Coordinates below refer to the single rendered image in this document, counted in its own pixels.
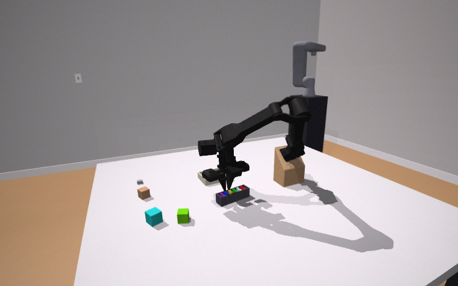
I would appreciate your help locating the small green cube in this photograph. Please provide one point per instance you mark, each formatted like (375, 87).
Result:
(183, 216)

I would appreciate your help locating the cyan cube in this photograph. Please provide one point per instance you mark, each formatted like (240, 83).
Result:
(153, 216)

